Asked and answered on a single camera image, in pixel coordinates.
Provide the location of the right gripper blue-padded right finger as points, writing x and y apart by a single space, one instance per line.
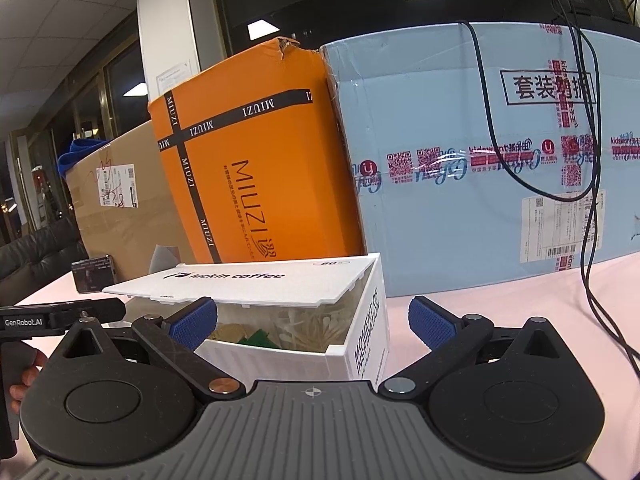
453 342

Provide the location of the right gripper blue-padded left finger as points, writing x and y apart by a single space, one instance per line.
171 343

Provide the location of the white corrugated plastic box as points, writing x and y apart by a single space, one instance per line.
310 320

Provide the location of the person's left hand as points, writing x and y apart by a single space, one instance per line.
29 374

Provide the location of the black leather sofa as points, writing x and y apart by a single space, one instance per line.
38 259

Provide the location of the grey cloth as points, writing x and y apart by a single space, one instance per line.
164 258

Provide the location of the small dark printed box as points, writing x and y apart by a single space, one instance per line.
93 274

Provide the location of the brown cardboard box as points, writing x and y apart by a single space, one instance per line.
123 204

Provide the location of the blue cloth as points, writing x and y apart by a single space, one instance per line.
79 149

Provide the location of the orange MIUZI cardboard box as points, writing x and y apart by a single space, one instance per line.
256 161

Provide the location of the light blue cardboard box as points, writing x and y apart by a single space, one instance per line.
491 152

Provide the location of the wall notice paper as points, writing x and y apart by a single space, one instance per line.
173 76

